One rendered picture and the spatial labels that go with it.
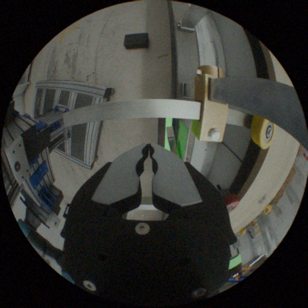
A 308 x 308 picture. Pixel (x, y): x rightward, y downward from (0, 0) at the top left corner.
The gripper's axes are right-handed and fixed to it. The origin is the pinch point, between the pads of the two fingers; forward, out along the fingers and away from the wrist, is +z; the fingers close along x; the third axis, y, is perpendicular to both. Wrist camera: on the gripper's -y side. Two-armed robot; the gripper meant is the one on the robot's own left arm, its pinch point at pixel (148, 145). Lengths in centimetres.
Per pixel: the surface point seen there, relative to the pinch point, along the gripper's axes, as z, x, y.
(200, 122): 5.8, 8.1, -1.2
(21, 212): -39, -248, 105
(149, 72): 92, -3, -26
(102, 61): 92, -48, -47
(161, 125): 21.6, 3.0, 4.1
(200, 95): 6.9, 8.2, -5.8
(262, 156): 3.0, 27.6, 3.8
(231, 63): 25.4, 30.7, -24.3
